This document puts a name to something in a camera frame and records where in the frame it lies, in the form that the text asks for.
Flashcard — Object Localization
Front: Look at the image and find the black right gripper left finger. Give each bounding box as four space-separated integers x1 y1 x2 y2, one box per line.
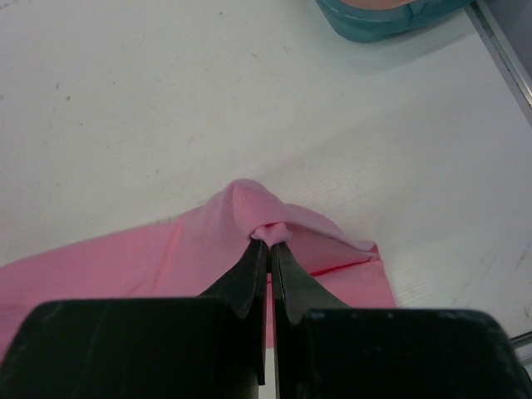
1 240 268 398

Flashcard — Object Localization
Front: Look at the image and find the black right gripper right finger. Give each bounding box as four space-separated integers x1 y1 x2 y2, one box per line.
271 244 531 398

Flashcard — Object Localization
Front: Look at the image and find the aluminium mounting rail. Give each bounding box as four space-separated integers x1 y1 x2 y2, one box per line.
466 1 531 121

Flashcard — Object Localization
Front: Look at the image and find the teal plastic bin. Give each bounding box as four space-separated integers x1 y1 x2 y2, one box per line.
317 1 470 43

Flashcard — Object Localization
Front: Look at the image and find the salmon pink cloth in bin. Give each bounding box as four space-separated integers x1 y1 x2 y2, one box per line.
342 0 414 11

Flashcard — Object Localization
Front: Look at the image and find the pink t-shirt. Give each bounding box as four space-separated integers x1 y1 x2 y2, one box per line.
1 180 396 350

